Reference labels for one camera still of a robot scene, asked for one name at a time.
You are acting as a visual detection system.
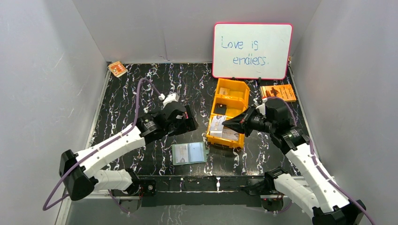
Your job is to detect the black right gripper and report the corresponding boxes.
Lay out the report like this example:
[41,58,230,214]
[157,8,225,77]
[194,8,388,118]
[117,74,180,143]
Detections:
[222,105,275,137]

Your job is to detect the orange plastic bin tray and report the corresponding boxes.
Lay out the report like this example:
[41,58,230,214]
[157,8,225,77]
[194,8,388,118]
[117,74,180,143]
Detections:
[206,78,250,149]

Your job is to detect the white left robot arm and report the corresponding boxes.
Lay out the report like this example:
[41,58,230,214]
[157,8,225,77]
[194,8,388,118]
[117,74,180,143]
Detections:
[59,101,198,201]

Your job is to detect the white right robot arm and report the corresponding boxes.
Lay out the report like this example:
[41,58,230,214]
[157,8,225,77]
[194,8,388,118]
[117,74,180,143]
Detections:
[223,97,367,225]

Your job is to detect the white silver card stack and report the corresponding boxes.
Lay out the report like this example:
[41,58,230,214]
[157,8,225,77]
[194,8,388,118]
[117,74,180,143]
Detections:
[209,115,239,141]

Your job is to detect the black VIP card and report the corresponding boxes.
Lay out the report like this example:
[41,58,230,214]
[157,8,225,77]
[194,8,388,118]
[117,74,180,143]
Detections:
[214,104,227,115]

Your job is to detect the gold VIP card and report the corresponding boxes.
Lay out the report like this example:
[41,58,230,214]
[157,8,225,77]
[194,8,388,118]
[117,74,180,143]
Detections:
[218,87,230,95]

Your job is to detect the small orange card pack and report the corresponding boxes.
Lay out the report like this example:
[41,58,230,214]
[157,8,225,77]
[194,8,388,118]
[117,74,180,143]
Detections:
[108,61,128,77]

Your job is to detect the orange booklet with black figure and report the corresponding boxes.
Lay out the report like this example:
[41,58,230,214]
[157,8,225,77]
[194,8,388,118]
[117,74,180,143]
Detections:
[260,84,297,102]

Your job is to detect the pink framed whiteboard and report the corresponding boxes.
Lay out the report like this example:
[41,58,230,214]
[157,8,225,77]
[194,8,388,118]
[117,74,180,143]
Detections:
[212,22,293,80]

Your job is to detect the black mounting base rail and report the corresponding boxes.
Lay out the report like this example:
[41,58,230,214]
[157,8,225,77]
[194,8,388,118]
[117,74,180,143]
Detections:
[112,175,294,208]

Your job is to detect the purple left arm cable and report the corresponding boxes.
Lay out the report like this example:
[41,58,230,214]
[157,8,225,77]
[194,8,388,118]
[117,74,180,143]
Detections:
[42,77,165,215]

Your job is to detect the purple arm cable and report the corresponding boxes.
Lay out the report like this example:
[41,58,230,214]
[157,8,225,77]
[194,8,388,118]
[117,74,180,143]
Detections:
[262,97,377,225]
[42,77,165,215]

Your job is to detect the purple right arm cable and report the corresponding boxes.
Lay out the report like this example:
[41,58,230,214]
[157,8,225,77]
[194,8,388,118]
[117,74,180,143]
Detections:
[262,97,377,225]

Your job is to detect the aluminium frame rail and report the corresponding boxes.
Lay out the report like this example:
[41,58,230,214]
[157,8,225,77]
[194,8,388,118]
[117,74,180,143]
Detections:
[63,171,356,225]

